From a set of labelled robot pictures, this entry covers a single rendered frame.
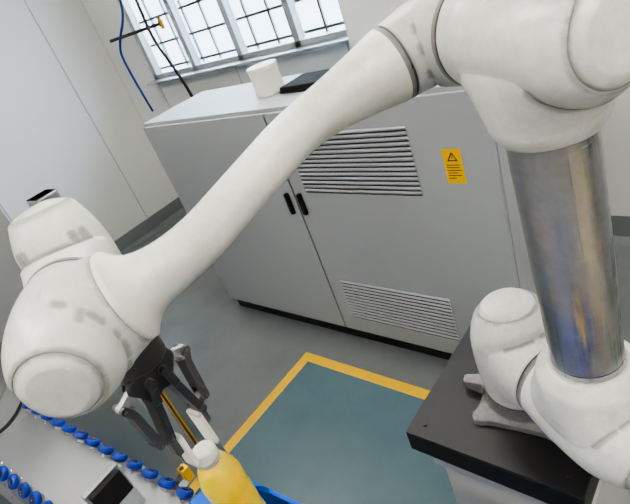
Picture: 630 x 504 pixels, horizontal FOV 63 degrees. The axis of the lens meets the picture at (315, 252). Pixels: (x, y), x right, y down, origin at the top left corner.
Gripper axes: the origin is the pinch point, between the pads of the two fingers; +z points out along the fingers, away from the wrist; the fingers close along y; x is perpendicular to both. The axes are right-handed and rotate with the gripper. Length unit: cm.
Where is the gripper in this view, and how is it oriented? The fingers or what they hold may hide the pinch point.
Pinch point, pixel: (194, 437)
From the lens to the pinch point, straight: 86.1
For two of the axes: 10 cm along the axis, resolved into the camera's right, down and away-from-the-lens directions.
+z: 3.2, 8.1, 4.8
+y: -5.3, 5.8, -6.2
